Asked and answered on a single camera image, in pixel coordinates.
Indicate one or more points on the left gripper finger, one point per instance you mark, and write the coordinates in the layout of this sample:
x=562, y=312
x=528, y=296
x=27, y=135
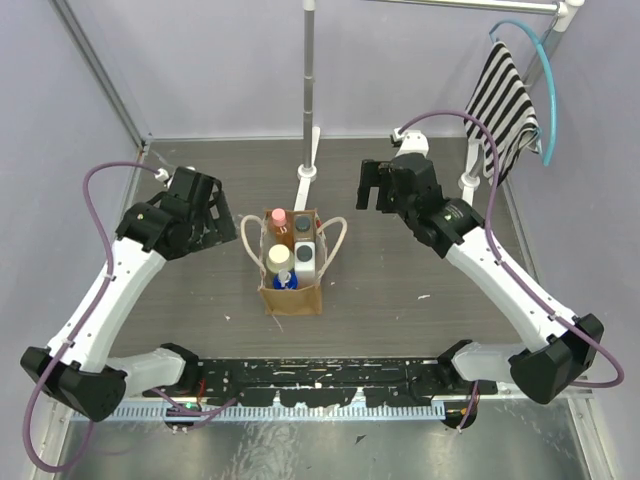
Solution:
x=222, y=218
x=212, y=234

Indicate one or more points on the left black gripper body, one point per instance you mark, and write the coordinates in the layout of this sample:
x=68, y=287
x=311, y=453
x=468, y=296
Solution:
x=214, y=211

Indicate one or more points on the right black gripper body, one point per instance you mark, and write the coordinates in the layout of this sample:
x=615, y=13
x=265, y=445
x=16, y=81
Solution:
x=395, y=203

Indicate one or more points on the pink cap orange bottle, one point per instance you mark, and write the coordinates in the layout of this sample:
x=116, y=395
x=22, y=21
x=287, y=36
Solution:
x=281, y=228

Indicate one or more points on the clear bottle dark cap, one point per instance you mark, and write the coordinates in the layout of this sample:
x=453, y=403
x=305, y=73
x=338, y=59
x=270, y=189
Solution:
x=304, y=227

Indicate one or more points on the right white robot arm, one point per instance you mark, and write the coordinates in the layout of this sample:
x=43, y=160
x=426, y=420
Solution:
x=556, y=346

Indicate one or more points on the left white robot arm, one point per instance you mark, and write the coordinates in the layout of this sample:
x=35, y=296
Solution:
x=75, y=368

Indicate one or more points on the brown canvas bag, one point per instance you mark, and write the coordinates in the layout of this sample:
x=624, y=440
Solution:
x=257, y=239

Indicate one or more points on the cream cap green bottle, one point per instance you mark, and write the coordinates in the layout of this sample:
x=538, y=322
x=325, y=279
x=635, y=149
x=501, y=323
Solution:
x=279, y=257

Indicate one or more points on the white bottle grey cap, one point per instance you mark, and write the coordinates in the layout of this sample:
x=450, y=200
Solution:
x=305, y=263

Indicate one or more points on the blue spray bottle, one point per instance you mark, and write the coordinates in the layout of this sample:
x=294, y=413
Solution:
x=285, y=280

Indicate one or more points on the striped black white cloth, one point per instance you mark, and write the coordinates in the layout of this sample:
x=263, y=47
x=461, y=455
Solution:
x=502, y=104

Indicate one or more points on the blue hanger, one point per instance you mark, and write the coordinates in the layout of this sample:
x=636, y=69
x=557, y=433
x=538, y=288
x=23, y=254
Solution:
x=542, y=56

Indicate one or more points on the metal clothes rack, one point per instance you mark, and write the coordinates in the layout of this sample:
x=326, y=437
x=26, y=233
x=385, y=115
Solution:
x=562, y=12

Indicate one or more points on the aluminium frame post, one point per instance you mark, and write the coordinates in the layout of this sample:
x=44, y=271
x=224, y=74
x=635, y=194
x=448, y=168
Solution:
x=94, y=62

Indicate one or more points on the blue cable duct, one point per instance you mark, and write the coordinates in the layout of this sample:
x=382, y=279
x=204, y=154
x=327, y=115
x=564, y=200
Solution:
x=356, y=411

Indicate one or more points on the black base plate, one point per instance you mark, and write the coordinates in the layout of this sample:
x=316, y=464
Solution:
x=323, y=382

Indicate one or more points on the aluminium front rail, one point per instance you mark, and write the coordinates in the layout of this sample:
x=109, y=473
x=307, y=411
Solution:
x=542, y=393

